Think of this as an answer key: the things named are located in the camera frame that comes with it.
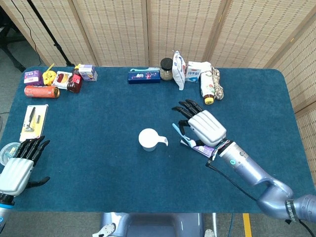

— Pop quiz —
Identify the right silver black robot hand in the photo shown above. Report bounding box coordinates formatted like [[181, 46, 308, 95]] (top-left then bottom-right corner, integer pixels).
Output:
[[171, 99, 227, 148]]

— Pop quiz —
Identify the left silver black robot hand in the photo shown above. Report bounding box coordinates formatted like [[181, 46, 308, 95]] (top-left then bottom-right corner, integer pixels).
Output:
[[0, 135, 51, 197]]

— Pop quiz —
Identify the purple white toothpaste tube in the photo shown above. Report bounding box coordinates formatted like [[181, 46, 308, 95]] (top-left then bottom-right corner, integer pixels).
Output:
[[180, 139, 217, 158]]

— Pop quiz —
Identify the light blue toothbrush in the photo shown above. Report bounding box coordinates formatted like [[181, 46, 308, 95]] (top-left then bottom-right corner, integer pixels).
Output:
[[172, 123, 197, 147]]

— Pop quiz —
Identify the white cup with handle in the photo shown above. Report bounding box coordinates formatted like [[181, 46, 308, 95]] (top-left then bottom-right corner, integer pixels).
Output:
[[138, 127, 169, 152]]

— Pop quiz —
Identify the clear tub of clips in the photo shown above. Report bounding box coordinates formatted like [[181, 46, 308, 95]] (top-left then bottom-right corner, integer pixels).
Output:
[[0, 142, 22, 166]]

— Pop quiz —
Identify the white bottle yellow cap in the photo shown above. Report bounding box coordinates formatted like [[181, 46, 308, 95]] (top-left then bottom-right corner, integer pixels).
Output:
[[199, 61, 215, 106]]

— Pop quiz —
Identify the razor in blister pack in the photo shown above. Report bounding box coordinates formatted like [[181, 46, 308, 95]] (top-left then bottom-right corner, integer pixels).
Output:
[[19, 104, 49, 143]]

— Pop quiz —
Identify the white blue milk carton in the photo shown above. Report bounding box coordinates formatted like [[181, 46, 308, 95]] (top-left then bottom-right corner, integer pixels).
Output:
[[185, 61, 202, 83]]

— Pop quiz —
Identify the white snack bag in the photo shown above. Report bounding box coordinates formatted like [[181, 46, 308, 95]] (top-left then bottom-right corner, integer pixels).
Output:
[[172, 50, 187, 91]]

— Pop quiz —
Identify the glass jar black lid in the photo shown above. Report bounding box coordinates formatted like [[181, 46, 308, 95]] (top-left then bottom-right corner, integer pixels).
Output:
[[159, 57, 174, 81]]

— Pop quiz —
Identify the dark blue long box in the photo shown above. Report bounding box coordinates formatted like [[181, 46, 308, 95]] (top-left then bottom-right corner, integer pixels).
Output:
[[127, 70, 161, 85]]

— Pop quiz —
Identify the orange drink can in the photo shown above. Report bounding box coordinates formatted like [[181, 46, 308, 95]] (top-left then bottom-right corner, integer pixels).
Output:
[[24, 85, 61, 99]]

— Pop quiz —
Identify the teal cleaning brush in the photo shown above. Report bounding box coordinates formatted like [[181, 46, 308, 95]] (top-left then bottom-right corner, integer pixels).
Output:
[[130, 66, 161, 73]]

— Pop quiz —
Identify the small purple box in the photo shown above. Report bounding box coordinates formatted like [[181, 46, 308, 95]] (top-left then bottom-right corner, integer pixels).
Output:
[[23, 70, 42, 86]]

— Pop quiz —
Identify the blue felt table cloth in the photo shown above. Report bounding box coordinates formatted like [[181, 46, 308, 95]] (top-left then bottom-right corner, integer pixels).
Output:
[[0, 66, 307, 214]]

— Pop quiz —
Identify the yellow tape measure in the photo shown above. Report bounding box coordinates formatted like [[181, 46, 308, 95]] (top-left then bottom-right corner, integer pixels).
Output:
[[42, 63, 55, 86]]

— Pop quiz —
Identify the white snack packet red fruit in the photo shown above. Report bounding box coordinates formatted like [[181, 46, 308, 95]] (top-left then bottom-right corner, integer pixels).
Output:
[[51, 71, 73, 90]]

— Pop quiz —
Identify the dark red juice bottle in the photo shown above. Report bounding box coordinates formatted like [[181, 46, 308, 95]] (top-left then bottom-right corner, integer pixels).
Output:
[[66, 63, 83, 94]]

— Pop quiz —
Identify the grey-blue robot torso base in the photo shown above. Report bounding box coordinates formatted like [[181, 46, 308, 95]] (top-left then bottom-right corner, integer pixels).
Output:
[[92, 212, 215, 237]]

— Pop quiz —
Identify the purple juice carton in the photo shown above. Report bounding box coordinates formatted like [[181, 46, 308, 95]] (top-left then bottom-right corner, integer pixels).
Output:
[[78, 64, 98, 81]]

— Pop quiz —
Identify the black tripod stand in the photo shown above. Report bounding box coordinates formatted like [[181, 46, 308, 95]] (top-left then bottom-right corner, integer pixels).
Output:
[[26, 0, 76, 67]]

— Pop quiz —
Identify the bamboo folding screen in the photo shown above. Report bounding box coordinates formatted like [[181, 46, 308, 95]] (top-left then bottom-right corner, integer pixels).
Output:
[[0, 0, 316, 178]]

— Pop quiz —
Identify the braided beige rope bundle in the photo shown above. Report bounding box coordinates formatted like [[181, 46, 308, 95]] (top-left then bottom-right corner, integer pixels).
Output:
[[211, 68, 225, 101]]

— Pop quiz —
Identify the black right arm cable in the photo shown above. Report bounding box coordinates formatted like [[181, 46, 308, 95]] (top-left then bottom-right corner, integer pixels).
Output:
[[205, 159, 316, 237]]

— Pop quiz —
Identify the black chair frame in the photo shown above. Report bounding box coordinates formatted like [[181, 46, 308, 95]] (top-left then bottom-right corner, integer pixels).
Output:
[[0, 6, 27, 72]]

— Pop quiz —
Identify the thin black hanging cable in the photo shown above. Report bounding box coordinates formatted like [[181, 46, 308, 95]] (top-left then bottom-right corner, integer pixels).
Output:
[[10, 0, 42, 64]]

